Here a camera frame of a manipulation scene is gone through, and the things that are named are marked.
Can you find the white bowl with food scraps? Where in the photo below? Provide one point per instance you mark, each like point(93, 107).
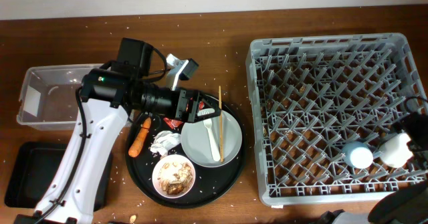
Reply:
point(173, 176)

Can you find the light blue cup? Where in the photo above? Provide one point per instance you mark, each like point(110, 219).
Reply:
point(357, 155)

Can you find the grey plate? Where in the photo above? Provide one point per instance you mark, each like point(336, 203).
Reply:
point(195, 141)

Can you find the white plastic fork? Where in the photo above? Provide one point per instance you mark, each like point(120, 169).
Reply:
point(213, 144)

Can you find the crumpled white tissue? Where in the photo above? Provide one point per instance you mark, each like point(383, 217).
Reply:
point(165, 141)

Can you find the round black tray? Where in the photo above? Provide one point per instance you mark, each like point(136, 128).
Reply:
point(210, 183)

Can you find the peanut on table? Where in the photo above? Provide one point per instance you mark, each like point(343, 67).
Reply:
point(132, 219)

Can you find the red snack wrapper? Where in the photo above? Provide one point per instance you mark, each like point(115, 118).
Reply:
point(173, 124)

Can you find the grey dishwasher rack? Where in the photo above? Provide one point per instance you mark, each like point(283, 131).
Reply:
point(312, 95)

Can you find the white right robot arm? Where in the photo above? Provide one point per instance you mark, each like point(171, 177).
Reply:
point(402, 207)

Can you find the black rectangular tray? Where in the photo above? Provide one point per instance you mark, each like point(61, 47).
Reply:
point(33, 172)

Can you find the wooden chopstick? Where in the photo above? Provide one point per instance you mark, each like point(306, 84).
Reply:
point(220, 127)

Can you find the clear plastic bin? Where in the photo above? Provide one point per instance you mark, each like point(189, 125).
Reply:
point(47, 96)

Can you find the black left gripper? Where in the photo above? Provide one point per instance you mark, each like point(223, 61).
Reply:
point(189, 115)

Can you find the small white cup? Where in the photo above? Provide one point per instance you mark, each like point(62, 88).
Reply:
point(395, 152)

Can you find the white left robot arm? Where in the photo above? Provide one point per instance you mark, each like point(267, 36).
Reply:
point(105, 100)

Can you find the orange carrot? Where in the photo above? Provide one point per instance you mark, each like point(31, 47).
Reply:
point(138, 143)

